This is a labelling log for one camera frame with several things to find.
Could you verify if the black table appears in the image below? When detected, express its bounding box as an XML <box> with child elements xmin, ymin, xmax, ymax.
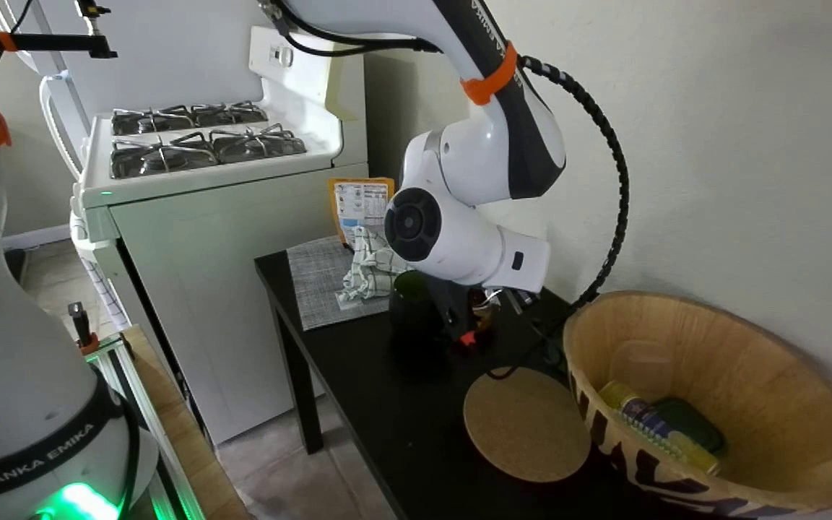
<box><xmin>251</xmin><ymin>241</ymin><xmax>728</xmax><ymax>520</ymax></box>

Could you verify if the yellow battery pack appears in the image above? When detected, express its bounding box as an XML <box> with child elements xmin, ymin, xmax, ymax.
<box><xmin>598</xmin><ymin>377</ymin><xmax>728</xmax><ymax>477</ymax></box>

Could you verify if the white stove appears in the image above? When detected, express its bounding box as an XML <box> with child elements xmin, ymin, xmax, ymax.
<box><xmin>39</xmin><ymin>23</ymin><xmax>372</xmax><ymax>449</ymax></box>

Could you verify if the wooden workbench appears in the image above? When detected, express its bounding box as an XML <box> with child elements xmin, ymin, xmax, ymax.
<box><xmin>122</xmin><ymin>326</ymin><xmax>254</xmax><ymax>520</ymax></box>

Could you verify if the wooden zebra pattern bowl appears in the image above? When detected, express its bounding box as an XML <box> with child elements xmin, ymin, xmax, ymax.
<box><xmin>560</xmin><ymin>290</ymin><xmax>832</xmax><ymax>520</ymax></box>

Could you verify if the white checkered cloth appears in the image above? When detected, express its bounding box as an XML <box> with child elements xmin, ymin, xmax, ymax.
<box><xmin>336</xmin><ymin>228</ymin><xmax>411</xmax><ymax>313</ymax></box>

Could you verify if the black camera stand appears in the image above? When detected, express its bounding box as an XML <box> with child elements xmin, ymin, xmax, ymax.
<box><xmin>0</xmin><ymin>0</ymin><xmax>122</xmax><ymax>62</ymax></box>

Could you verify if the round wooden coaster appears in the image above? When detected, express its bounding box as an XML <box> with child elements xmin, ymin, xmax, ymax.
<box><xmin>459</xmin><ymin>368</ymin><xmax>596</xmax><ymax>487</ymax></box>

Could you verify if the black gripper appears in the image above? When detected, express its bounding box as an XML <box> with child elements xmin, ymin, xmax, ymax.
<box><xmin>446</xmin><ymin>280</ymin><xmax>573</xmax><ymax>377</ymax></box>

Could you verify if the gray woven placemat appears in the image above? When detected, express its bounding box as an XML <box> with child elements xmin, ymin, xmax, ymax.
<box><xmin>284</xmin><ymin>235</ymin><xmax>398</xmax><ymax>332</ymax></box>

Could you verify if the green lit aluminium frame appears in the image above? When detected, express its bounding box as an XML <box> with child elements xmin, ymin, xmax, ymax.
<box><xmin>80</xmin><ymin>335</ymin><xmax>208</xmax><ymax>520</ymax></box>

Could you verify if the black red knob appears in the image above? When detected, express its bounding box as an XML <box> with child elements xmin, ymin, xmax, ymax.
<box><xmin>66</xmin><ymin>302</ymin><xmax>104</xmax><ymax>358</ymax></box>

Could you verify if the black stove grate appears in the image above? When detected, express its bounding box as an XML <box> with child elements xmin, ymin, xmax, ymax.
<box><xmin>109</xmin><ymin>124</ymin><xmax>313</xmax><ymax>183</ymax></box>
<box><xmin>109</xmin><ymin>98</ymin><xmax>268</xmax><ymax>140</ymax></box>

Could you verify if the dark green cup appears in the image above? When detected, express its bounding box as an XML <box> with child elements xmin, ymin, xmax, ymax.
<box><xmin>388</xmin><ymin>270</ymin><xmax>453</xmax><ymax>361</ymax></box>

